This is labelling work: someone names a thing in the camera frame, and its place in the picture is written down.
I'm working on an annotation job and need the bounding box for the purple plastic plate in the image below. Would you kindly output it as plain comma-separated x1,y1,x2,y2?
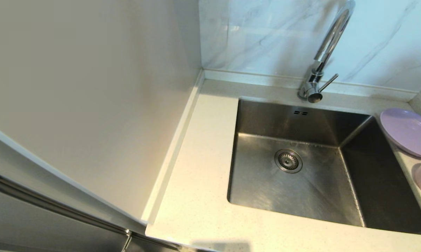
380,108,421,159

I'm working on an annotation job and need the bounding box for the stainless steel sink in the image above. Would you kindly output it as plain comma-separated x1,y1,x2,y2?
227,98,421,235

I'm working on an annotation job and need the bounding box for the round metal drain strainer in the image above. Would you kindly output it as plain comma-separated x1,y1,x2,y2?
274,149,303,174

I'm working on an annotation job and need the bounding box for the chrome gooseneck faucet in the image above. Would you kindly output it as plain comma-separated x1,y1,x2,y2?
298,0,356,104

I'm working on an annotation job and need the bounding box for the white tall cabinet panel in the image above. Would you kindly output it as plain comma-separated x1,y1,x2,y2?
0,0,203,235

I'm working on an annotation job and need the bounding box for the stainless steel appliance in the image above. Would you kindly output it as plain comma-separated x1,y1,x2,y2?
0,138,197,252

